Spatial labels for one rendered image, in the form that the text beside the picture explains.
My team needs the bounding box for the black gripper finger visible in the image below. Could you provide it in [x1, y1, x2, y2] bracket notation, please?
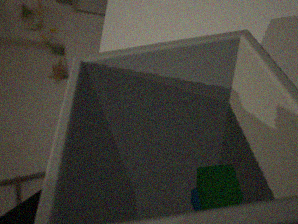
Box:
[0, 189, 42, 224]

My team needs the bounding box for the dark grey square cup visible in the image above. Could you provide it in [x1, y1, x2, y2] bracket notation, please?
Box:
[34, 29, 298, 224]

